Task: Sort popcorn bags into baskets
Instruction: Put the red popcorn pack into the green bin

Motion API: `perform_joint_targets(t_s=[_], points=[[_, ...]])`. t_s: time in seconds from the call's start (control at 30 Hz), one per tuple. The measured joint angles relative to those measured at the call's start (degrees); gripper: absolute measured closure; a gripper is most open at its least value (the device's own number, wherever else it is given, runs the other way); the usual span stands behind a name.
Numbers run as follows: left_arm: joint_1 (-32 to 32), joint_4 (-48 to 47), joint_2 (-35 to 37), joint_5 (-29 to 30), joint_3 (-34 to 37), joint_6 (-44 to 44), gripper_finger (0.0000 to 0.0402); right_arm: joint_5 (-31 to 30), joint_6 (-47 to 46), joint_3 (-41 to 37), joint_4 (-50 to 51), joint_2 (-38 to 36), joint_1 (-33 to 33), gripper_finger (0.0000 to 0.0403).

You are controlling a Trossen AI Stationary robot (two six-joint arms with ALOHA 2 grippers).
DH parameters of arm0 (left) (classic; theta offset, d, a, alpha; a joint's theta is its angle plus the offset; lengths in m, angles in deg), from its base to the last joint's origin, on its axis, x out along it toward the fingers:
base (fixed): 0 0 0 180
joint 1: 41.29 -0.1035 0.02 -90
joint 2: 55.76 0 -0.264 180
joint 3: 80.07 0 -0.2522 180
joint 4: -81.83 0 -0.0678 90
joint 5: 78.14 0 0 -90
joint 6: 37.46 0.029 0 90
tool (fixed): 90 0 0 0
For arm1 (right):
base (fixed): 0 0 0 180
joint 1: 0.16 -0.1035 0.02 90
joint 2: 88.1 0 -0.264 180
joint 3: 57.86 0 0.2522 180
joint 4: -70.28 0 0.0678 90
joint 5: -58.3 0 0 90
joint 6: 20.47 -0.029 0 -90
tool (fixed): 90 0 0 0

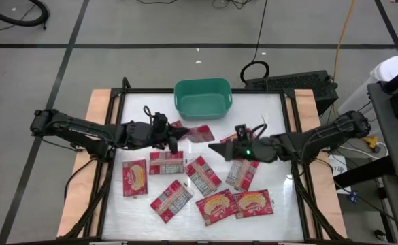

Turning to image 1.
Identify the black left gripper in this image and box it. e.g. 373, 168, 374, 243
123, 121, 191, 154

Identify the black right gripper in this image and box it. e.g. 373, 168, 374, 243
208, 135, 288, 163

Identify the red popcorn bag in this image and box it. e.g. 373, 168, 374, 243
149, 179, 194, 225
225, 158, 260, 192
184, 155, 223, 197
122, 159, 149, 198
195, 189, 239, 227
233, 189, 275, 220
169, 120, 216, 143
219, 132, 241, 144
148, 150, 185, 176

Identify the teal plastic basket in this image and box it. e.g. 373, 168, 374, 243
173, 78, 233, 121

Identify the light wooden table board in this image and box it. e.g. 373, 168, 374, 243
285, 88, 348, 239
56, 88, 121, 238

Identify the white paper sheet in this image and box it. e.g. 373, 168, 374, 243
328, 154, 348, 186

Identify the yellow power plug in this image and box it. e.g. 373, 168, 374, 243
362, 135, 382, 153

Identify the white plastic bin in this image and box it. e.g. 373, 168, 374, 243
337, 55, 398, 116

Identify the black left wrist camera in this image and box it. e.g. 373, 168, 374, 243
152, 111, 169, 133

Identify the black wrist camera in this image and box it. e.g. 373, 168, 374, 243
235, 122, 256, 141
152, 111, 169, 133

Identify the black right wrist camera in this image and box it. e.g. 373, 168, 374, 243
235, 122, 256, 141

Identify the black metal table frame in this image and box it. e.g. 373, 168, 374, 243
65, 76, 342, 245

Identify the black power cable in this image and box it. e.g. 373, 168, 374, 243
239, 0, 271, 84

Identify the yellow power cable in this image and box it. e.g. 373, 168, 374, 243
331, 0, 357, 81

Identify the black corrugated hose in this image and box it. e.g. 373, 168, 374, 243
0, 0, 51, 28

